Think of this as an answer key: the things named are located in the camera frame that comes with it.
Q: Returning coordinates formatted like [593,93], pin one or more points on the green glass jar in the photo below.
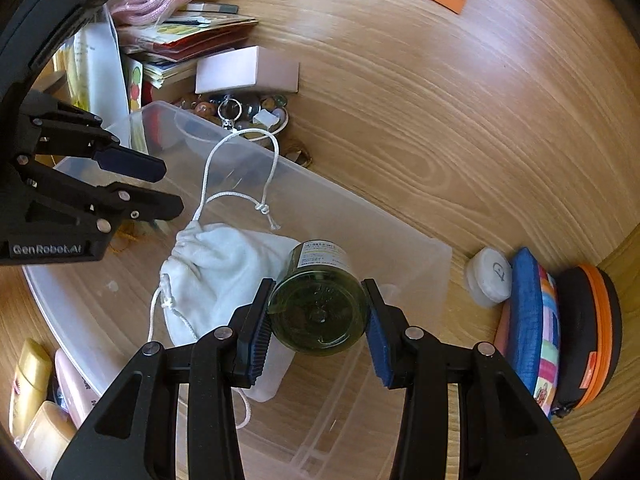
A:
[315,310]

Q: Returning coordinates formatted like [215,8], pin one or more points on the yellow tube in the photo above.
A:
[30,380]

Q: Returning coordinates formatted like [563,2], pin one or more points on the wooden desk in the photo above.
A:
[425,110]

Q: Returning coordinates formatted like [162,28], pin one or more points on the pale pink box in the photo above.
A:
[240,67]

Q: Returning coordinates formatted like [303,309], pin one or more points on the beige bottle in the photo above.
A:
[47,432]

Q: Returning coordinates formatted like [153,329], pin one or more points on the pink tube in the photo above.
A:
[75,385]

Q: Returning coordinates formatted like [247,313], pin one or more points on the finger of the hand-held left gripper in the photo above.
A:
[150,206]
[127,162]

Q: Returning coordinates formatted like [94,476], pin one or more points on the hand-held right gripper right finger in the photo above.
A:
[378,352]

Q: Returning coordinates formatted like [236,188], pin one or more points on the black orange zip case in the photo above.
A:
[582,330]

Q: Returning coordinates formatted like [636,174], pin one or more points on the pile of colourful booklets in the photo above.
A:
[190,40]

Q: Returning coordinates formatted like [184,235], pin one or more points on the white paper sheet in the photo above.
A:
[102,70]

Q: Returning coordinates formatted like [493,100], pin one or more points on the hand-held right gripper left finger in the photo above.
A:
[259,342]

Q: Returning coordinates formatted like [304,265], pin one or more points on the blue colourful pencil case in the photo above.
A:
[530,320]

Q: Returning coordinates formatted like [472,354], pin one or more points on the clear plastic storage bin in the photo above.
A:
[330,415]

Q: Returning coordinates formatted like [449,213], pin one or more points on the white round container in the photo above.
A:
[492,275]

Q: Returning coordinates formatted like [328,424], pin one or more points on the bowl of glass marbles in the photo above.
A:
[260,105]

